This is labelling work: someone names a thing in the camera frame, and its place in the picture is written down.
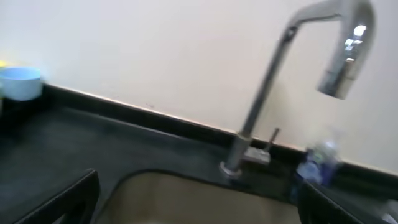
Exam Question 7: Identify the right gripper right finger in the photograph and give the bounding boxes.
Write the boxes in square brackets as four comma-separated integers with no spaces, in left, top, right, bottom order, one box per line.
[296,179,365,224]

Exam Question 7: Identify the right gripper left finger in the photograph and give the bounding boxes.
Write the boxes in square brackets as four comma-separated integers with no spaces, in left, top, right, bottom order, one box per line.
[13,168,101,224]

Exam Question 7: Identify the blue soap bottle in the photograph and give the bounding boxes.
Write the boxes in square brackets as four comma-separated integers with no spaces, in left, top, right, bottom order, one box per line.
[290,136,342,203]

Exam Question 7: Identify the steel sink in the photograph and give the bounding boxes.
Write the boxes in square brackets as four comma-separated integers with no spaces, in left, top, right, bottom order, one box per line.
[95,170,303,224]

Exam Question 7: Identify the blue cup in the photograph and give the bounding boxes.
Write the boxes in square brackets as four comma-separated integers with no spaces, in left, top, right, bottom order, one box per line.
[0,66,44,102]

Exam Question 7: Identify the steel tap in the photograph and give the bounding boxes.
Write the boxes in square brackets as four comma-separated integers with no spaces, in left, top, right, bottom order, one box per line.
[218,0,376,182]

